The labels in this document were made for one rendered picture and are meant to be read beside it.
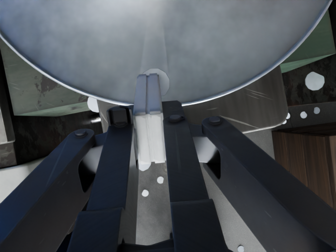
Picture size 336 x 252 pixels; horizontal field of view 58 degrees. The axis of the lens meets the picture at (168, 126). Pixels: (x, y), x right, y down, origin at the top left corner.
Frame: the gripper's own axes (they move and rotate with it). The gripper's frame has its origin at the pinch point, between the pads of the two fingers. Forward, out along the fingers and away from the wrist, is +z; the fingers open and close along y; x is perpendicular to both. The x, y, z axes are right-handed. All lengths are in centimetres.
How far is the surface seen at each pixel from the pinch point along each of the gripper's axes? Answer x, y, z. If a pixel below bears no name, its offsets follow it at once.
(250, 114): -2.2, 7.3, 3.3
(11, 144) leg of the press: -10.0, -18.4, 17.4
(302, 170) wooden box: -41, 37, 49
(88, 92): 0.3, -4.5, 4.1
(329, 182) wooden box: -37, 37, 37
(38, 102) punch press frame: -4.7, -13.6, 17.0
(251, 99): -1.2, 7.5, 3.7
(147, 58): 2.2, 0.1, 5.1
